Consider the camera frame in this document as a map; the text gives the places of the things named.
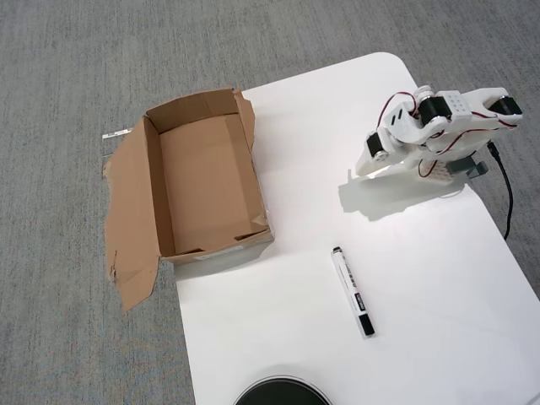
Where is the black power cable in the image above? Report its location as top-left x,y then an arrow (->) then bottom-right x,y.
488,142 -> 515,241

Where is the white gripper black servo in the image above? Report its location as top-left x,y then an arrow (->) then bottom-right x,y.
355,100 -> 444,176

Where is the black round disc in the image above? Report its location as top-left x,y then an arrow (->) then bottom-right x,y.
233,375 -> 334,405

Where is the white marker pen black cap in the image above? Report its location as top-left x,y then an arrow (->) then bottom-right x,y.
331,246 -> 377,341

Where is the open brown cardboard box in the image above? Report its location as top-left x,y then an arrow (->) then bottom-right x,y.
102,87 -> 276,312

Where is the gray table clamp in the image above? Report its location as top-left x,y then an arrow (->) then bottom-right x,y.
447,156 -> 489,181

